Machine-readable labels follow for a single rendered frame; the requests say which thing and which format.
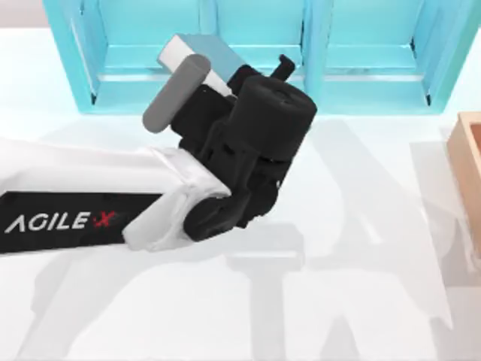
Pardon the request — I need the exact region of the blue book with white pages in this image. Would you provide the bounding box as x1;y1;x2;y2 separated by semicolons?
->
156;32;246;100

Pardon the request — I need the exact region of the pale grey rounded box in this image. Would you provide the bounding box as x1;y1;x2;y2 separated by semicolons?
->
141;53;211;135

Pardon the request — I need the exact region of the light blue rack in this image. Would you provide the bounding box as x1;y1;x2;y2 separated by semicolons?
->
41;0;467;116

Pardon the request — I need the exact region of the shallow salmon-coloured box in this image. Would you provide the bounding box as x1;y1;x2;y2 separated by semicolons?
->
446;111;481;261

